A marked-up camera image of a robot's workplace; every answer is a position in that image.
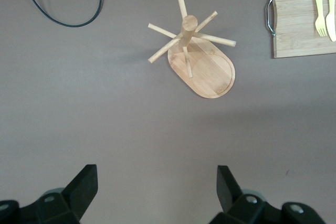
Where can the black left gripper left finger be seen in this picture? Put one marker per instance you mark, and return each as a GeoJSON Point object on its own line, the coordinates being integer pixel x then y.
{"type": "Point", "coordinates": [78, 195]}

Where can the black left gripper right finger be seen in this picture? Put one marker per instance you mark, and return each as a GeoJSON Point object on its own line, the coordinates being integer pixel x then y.
{"type": "Point", "coordinates": [231, 195]}

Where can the wooden mug tree stand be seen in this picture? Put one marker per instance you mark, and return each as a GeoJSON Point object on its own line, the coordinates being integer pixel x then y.
{"type": "Point", "coordinates": [210, 77]}

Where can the wooden cutting board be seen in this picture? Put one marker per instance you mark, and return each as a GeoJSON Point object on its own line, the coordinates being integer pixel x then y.
{"type": "Point", "coordinates": [291, 24]}

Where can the yellow plastic knife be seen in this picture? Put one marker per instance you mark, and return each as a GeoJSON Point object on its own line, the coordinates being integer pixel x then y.
{"type": "Point", "coordinates": [331, 24]}

